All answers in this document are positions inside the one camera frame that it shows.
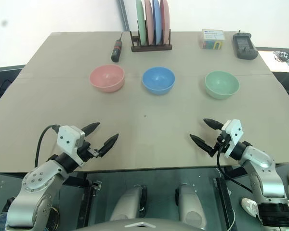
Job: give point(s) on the black screwdriver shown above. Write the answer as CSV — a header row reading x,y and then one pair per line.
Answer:
x,y
116,51

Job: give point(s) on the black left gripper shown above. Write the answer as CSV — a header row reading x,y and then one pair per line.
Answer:
x,y
86,152

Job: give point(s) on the clear box of coloured clips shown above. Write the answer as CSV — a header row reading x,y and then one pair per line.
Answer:
x,y
212,39

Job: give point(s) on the silver right robot thigh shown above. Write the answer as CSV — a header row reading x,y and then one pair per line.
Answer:
x,y
191,207

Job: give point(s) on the black handheld device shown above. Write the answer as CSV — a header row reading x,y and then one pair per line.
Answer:
x,y
244,47

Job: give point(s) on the grey robot torso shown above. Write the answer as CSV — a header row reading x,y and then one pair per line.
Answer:
x,y
139,226

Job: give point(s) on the deep pink plate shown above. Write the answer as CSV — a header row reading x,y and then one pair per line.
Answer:
x,y
165,21

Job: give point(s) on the light pink plate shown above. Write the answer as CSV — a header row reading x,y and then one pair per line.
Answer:
x,y
148,21

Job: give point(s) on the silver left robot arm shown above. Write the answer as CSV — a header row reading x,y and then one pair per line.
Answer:
x,y
38,180

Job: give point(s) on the black table leg bracket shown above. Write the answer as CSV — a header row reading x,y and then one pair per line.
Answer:
x,y
225,199
90,202

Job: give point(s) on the blue bowl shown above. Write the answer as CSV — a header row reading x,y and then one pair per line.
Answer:
x,y
158,80

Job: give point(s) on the silver robot thigh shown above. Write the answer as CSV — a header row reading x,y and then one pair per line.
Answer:
x,y
127,204
191,207

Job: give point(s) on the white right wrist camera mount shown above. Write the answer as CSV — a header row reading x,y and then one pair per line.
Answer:
x,y
234,130

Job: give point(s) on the green plate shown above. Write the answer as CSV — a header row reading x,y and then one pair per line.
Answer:
x,y
140,21

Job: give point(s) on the green bowl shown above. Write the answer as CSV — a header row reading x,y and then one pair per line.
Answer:
x,y
222,84

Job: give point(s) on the dark wooden plate rack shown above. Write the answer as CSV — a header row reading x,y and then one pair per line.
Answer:
x,y
150,47

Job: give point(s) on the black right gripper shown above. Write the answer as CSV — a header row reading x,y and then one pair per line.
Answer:
x,y
222,142

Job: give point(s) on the white sheet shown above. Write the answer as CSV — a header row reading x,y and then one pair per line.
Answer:
x,y
271,63

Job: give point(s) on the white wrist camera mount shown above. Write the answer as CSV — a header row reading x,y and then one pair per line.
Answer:
x,y
234,130
67,138

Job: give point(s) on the pink red bowl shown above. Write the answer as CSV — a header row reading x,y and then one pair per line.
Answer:
x,y
107,78

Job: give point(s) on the blue plate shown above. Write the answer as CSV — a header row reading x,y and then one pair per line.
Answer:
x,y
157,21

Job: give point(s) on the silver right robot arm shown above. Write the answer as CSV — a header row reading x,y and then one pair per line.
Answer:
x,y
260,156

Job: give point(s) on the grey metal post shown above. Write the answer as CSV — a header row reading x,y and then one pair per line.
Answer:
x,y
124,14

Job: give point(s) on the silver left robot thigh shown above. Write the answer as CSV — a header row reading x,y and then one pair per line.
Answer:
x,y
127,204

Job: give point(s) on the white sneaker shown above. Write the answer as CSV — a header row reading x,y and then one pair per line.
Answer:
x,y
249,205

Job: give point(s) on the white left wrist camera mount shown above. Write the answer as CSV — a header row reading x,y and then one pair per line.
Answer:
x,y
67,138

